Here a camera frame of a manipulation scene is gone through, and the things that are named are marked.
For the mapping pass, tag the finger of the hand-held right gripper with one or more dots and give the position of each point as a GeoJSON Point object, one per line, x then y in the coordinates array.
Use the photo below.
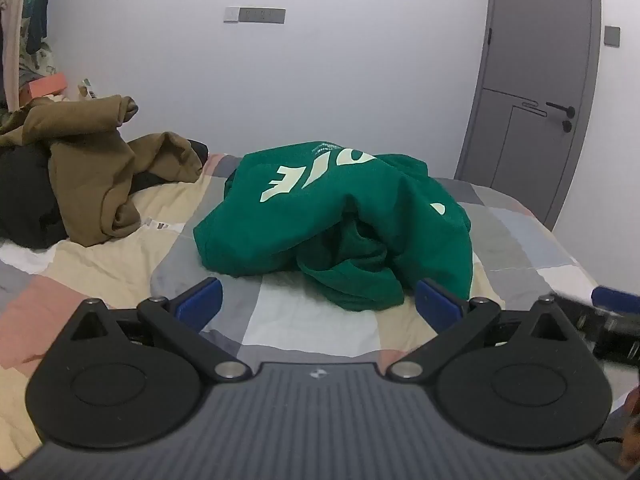
{"type": "Point", "coordinates": [615, 297]}

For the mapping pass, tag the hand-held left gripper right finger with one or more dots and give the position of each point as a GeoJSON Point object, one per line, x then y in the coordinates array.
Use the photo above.
{"type": "Point", "coordinates": [436, 305]}

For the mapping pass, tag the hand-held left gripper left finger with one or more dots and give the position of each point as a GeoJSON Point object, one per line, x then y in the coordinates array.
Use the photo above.
{"type": "Point", "coordinates": [200, 302]}

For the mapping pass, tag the green hoodie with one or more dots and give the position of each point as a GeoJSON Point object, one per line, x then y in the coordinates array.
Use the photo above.
{"type": "Point", "coordinates": [320, 210]}

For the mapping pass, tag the hanging clothes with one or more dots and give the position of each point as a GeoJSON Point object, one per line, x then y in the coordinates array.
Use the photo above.
{"type": "Point", "coordinates": [30, 35]}

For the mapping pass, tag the white cloth label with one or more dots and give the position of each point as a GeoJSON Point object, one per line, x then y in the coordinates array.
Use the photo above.
{"type": "Point", "coordinates": [156, 224]}

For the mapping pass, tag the patchwork bed blanket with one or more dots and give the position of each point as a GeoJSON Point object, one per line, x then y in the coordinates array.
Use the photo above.
{"type": "Point", "coordinates": [300, 320]}

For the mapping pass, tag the brown hoodie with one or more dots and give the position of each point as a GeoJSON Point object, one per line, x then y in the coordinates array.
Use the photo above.
{"type": "Point", "coordinates": [85, 160]}

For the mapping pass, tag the black garment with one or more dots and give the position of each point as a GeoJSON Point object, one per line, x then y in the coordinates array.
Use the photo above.
{"type": "Point", "coordinates": [25, 195]}

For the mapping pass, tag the grey door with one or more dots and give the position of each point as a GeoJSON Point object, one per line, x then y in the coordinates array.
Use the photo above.
{"type": "Point", "coordinates": [535, 50]}

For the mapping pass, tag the grey wall switch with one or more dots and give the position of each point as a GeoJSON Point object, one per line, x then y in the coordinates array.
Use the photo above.
{"type": "Point", "coordinates": [612, 35]}

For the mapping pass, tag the white wall switch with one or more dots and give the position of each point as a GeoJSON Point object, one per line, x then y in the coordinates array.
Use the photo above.
{"type": "Point", "coordinates": [231, 14]}

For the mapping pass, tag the grey wall outlet panel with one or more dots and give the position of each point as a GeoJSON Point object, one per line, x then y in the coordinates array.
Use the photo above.
{"type": "Point", "coordinates": [262, 16]}

